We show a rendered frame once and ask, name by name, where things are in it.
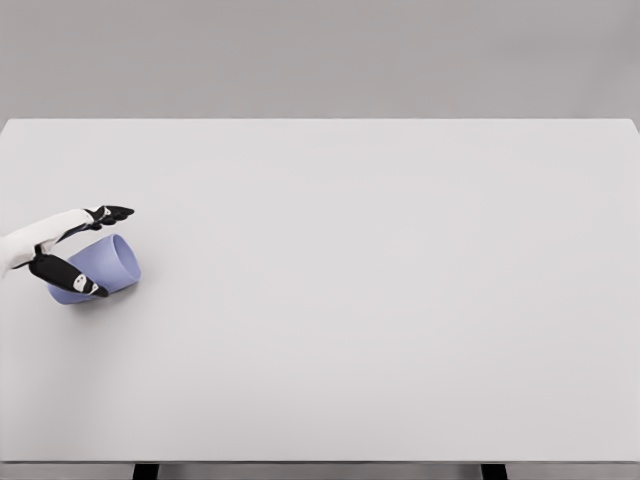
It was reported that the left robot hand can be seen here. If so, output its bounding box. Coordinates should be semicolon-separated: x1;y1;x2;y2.
0;205;136;299

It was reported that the lavender plastic cup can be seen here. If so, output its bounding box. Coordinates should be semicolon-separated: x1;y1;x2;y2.
46;233;142;307

